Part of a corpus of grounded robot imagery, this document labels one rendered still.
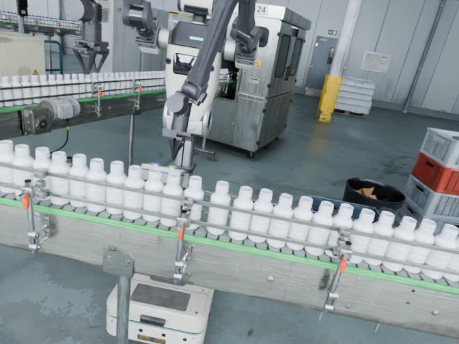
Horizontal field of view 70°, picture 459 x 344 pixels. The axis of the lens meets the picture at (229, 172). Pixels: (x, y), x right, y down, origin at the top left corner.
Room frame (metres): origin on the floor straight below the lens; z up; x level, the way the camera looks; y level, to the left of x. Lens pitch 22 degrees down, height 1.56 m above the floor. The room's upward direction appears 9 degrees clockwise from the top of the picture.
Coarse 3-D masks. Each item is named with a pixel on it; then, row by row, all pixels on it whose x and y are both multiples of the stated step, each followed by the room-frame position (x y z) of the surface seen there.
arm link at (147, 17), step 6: (126, 0) 1.41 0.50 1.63; (132, 0) 1.40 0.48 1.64; (138, 0) 1.40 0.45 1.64; (144, 0) 1.43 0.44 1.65; (126, 6) 1.42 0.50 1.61; (144, 6) 1.41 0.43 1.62; (150, 6) 1.44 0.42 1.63; (126, 12) 1.40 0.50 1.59; (144, 12) 1.41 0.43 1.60; (150, 12) 1.45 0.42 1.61; (126, 18) 1.40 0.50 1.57; (144, 18) 1.40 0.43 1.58; (150, 18) 1.45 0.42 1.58; (126, 24) 1.42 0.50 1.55; (144, 24) 1.41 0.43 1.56; (150, 24) 1.45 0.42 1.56
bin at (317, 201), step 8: (320, 200) 1.39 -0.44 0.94; (328, 200) 1.39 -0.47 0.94; (336, 200) 1.39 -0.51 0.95; (312, 208) 1.26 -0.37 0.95; (360, 208) 1.38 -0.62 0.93; (368, 208) 1.38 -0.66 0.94; (352, 216) 1.38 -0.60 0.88; (376, 216) 1.33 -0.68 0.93; (320, 312) 0.93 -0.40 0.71; (376, 328) 0.91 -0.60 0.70
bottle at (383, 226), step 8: (384, 216) 0.86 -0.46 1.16; (392, 216) 0.87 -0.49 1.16; (376, 224) 0.86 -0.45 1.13; (384, 224) 0.85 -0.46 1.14; (376, 232) 0.85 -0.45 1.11; (384, 232) 0.84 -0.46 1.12; (392, 232) 0.84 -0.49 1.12; (376, 240) 0.84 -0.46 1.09; (384, 240) 0.84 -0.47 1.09; (368, 248) 0.85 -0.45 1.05; (376, 248) 0.84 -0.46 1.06; (384, 248) 0.84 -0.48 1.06; (376, 264) 0.84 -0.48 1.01
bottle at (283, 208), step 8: (280, 200) 0.87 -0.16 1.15; (288, 200) 0.86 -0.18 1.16; (280, 208) 0.86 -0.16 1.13; (288, 208) 0.86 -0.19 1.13; (288, 216) 0.85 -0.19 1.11; (272, 224) 0.86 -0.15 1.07; (280, 224) 0.85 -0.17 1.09; (288, 224) 0.85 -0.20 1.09; (272, 232) 0.85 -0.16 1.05; (280, 232) 0.84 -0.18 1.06; (272, 240) 0.85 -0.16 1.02
